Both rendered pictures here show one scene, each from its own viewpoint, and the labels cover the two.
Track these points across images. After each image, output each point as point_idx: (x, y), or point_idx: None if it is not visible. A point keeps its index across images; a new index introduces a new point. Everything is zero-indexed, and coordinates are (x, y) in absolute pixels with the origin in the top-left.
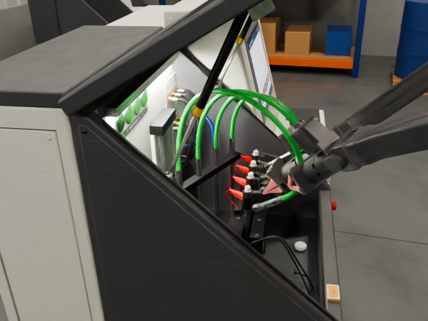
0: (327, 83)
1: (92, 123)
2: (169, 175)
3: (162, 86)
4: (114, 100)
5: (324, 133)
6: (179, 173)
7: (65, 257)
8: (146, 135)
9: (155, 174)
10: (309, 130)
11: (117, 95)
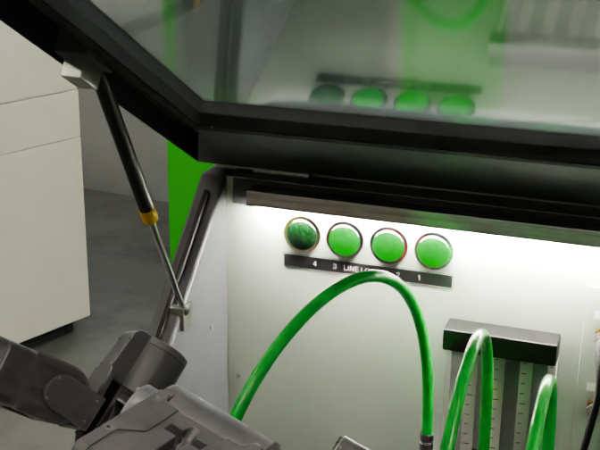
0: None
1: (198, 183)
2: (175, 306)
3: (570, 287)
4: (281, 189)
5: (109, 362)
6: (420, 438)
7: None
8: (427, 326)
9: (165, 287)
10: (118, 341)
11: (308, 190)
